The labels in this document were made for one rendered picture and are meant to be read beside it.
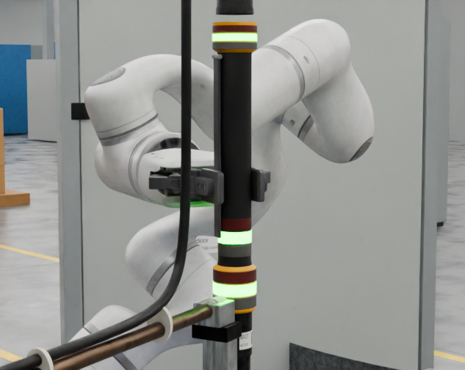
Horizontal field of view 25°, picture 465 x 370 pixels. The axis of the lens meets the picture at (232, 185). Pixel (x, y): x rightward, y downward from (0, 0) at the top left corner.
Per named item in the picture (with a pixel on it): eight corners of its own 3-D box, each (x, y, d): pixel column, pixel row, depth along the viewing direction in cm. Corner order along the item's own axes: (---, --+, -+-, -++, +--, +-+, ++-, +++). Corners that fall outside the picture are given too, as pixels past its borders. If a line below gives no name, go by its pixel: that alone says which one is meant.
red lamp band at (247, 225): (241, 232, 104) (241, 219, 104) (211, 230, 105) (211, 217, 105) (257, 227, 107) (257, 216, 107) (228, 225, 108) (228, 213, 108)
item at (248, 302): (242, 312, 104) (242, 299, 104) (204, 307, 106) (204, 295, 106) (264, 303, 108) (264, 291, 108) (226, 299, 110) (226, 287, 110)
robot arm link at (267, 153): (168, 332, 179) (101, 267, 183) (203, 310, 190) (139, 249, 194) (333, 103, 157) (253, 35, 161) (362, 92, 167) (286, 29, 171)
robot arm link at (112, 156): (177, 112, 122) (207, 184, 125) (137, 107, 134) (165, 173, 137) (114, 144, 119) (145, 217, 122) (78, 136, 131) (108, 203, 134)
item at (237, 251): (241, 258, 104) (241, 247, 104) (211, 255, 106) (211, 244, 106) (257, 253, 107) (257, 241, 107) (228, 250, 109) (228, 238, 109)
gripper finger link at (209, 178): (197, 197, 109) (224, 205, 103) (167, 198, 108) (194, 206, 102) (196, 165, 109) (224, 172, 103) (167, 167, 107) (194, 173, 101)
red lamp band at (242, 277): (243, 285, 104) (243, 274, 104) (204, 281, 106) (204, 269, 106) (264, 278, 107) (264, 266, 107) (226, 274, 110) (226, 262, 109)
